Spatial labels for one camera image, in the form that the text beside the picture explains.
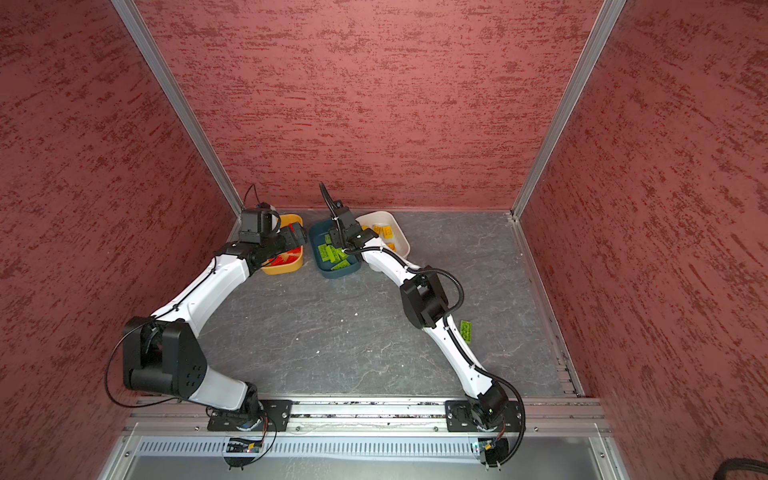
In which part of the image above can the red long brick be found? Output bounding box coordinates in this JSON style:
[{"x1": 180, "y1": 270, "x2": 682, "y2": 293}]
[{"x1": 288, "y1": 247, "x2": 303, "y2": 261}]

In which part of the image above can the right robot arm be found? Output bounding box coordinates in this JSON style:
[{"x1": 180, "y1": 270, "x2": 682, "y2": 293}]
[{"x1": 327, "y1": 200, "x2": 526, "y2": 432}]

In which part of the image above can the green long brick right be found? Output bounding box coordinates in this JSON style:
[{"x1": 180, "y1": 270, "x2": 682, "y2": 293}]
[{"x1": 459, "y1": 320, "x2": 473, "y2": 345}]

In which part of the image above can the left corner aluminium post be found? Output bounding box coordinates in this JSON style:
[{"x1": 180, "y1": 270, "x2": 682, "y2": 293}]
[{"x1": 111, "y1": 0, "x2": 244, "y2": 219}]

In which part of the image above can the yellow plastic bin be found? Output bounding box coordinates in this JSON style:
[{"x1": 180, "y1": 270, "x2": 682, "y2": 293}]
[{"x1": 262, "y1": 214, "x2": 305, "y2": 275}]

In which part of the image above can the teal plastic bin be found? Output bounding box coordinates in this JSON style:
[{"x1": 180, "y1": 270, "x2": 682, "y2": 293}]
[{"x1": 308, "y1": 220, "x2": 361, "y2": 279}]

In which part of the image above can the corner aluminium post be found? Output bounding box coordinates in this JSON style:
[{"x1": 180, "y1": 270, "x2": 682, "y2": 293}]
[
  {"x1": 510, "y1": 0, "x2": 628, "y2": 221},
  {"x1": 111, "y1": 0, "x2": 244, "y2": 219}
]

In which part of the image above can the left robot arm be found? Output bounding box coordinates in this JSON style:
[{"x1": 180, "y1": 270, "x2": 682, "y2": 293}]
[{"x1": 118, "y1": 203, "x2": 307, "y2": 431}]

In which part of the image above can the right corner aluminium post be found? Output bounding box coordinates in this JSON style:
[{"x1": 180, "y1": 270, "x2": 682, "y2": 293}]
[{"x1": 510, "y1": 0, "x2": 628, "y2": 221}]

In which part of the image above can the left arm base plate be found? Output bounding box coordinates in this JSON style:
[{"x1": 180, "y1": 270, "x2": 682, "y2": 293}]
[{"x1": 206, "y1": 399, "x2": 294, "y2": 434}]

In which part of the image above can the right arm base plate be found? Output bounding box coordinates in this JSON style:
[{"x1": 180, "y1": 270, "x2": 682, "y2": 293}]
[{"x1": 444, "y1": 400, "x2": 522, "y2": 433}]

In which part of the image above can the black cable bottom right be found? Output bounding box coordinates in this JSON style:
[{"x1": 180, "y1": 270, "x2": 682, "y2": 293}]
[{"x1": 711, "y1": 457, "x2": 768, "y2": 480}]

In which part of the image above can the aluminium front rail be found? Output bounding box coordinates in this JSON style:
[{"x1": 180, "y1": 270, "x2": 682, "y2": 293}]
[{"x1": 120, "y1": 396, "x2": 613, "y2": 437}]

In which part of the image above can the small red brick centre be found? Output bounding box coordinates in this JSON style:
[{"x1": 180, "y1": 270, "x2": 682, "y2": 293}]
[{"x1": 269, "y1": 253, "x2": 296, "y2": 267}]

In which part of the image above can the white plastic bin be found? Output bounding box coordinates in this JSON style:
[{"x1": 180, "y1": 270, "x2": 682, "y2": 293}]
[{"x1": 356, "y1": 211, "x2": 412, "y2": 283}]

